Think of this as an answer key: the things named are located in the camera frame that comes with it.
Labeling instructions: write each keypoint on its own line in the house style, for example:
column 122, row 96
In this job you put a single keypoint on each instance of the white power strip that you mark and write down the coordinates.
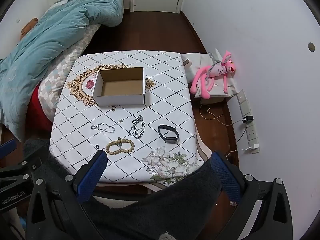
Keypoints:
column 251, row 132

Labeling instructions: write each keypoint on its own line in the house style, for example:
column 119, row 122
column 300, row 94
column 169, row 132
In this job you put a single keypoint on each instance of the white cardboard box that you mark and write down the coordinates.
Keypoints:
column 119, row 87

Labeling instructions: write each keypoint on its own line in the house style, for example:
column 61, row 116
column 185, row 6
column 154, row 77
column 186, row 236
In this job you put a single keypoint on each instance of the black charger plug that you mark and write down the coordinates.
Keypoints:
column 247, row 119

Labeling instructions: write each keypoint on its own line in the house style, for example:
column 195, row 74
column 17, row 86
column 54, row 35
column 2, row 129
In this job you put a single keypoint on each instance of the red blanket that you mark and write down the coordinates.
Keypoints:
column 35, row 117

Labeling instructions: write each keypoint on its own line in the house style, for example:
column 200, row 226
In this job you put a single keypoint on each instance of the black fitness band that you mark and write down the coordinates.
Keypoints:
column 168, row 134

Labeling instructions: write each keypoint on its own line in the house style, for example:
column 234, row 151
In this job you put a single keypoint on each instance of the grey white patterned pillow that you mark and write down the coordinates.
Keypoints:
column 51, row 86

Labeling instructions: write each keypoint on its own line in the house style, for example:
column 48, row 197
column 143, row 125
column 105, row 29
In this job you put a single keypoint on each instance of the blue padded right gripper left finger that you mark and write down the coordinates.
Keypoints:
column 86, row 179

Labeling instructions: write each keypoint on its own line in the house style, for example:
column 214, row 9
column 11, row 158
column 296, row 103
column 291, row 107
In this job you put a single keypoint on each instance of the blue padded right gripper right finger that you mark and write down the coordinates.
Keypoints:
column 229, row 176

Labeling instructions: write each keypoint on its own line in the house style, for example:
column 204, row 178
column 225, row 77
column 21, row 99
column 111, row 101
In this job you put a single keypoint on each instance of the pink panther plush toy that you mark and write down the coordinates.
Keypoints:
column 207, row 76

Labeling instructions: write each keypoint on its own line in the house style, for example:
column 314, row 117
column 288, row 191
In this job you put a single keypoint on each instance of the white patterned tablecloth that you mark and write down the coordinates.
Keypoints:
column 136, row 153

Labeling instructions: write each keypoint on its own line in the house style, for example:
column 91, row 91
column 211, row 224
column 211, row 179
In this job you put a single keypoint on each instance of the teal duvet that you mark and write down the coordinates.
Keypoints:
column 59, row 28

